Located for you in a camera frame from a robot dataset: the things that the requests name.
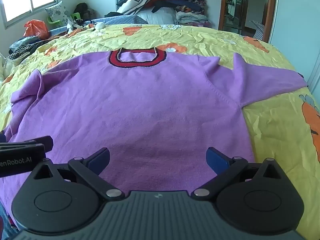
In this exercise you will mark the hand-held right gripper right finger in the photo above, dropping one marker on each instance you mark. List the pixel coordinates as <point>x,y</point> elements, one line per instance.
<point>216,161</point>

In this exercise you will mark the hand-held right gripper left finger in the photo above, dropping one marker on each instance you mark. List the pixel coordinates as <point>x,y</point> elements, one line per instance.
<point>100,161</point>

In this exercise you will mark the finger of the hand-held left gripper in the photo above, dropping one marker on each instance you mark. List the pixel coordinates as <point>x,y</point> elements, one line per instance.
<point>43,142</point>

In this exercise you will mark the purple sweater with red collar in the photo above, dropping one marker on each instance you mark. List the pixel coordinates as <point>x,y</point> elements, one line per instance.
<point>140,110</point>

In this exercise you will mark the striped dark clothes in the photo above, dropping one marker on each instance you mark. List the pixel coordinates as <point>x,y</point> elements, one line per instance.
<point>22,47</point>

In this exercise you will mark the yellow floral bed sheet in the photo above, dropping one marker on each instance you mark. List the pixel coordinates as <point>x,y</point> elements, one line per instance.
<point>280,130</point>

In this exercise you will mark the white cloth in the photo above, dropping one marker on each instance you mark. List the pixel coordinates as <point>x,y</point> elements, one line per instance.
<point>5,65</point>

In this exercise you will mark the orange plastic bag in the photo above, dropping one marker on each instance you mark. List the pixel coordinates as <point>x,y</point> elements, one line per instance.
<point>36,28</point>

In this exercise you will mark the small white sock ball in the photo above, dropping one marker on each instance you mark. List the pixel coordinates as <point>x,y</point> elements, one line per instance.
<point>101,25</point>

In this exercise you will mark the floral patterned cushion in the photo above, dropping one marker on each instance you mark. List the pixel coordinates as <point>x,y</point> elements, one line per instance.
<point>58,11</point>

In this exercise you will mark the checked fabric box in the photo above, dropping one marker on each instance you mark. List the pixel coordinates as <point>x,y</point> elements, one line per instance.
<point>259,30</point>

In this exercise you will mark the dark bag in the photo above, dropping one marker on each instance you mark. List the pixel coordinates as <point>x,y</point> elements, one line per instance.
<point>83,10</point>

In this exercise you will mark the blue quilt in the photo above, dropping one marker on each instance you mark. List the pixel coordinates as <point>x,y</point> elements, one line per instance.
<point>122,20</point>

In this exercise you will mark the white pillow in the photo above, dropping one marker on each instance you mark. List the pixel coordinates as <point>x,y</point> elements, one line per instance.
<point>156,16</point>

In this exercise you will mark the wooden door frame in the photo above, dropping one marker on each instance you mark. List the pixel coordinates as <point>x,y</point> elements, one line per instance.
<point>223,5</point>

